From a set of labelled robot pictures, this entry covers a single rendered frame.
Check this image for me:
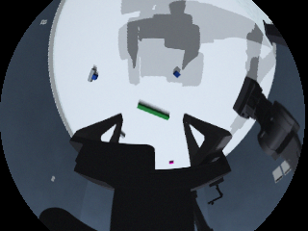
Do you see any green rod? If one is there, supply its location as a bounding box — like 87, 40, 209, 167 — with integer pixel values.
137, 103, 169, 120

